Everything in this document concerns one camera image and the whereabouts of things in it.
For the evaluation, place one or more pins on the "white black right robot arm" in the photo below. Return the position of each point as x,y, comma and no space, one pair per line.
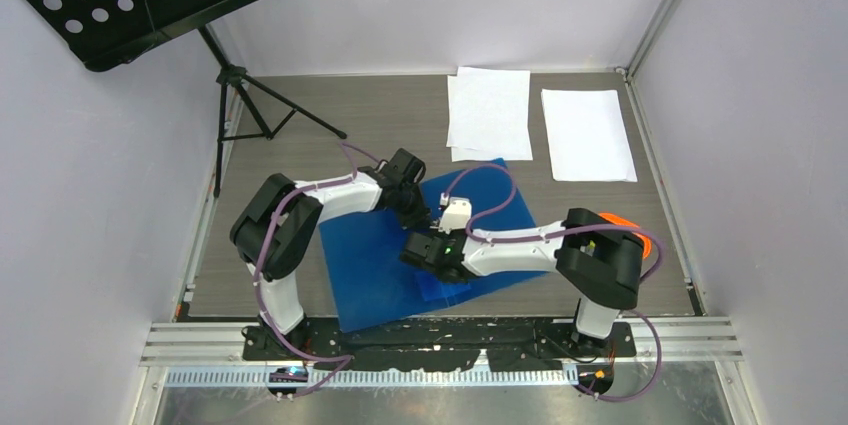
601,259

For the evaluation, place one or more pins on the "right white paper sheet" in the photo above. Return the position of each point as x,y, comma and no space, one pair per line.
587,138

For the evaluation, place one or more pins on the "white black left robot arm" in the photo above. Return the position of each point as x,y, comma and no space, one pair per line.
275,229

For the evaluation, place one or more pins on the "white paper stack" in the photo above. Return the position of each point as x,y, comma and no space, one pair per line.
488,115

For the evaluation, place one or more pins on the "orange plastic toy piece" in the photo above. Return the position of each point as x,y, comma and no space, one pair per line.
618,220

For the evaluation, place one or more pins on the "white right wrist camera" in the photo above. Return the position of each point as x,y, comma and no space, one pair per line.
456,213

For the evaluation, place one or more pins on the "aluminium rail frame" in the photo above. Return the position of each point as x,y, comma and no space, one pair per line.
240,354

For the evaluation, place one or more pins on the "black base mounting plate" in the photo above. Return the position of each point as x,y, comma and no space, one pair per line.
437,344

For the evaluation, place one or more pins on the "blue clip file folder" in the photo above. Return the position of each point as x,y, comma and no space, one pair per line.
372,287

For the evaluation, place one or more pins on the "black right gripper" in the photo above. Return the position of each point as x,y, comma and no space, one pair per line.
442,234

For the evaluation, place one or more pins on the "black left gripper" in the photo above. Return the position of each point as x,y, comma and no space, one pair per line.
419,220

